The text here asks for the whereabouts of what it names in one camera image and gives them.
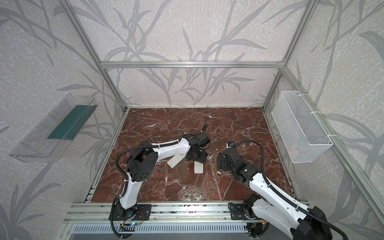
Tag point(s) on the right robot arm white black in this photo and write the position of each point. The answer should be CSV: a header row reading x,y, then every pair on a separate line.
x,y
270,203

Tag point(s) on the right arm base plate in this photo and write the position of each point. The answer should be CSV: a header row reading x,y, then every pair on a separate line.
x,y
241,212

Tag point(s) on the clear plastic wall bin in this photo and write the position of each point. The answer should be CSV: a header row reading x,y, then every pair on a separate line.
x,y
48,141

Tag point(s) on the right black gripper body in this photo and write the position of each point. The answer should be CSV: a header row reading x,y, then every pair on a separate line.
x,y
224,162

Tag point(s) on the white wire mesh basket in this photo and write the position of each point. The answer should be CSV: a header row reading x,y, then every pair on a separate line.
x,y
302,133

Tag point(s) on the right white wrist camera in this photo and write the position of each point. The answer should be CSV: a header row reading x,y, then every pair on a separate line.
x,y
231,144

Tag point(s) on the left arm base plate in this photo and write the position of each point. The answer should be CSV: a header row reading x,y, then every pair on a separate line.
x,y
139,212

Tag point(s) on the white remote control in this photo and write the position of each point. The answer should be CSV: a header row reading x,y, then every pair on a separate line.
x,y
198,168
175,160

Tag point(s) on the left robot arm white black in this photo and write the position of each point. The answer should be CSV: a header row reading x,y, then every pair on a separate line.
x,y
137,164

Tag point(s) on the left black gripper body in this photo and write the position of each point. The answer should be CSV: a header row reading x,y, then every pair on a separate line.
x,y
197,152

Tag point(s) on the aluminium mounting rail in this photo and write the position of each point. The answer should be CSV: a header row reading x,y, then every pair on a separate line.
x,y
160,212

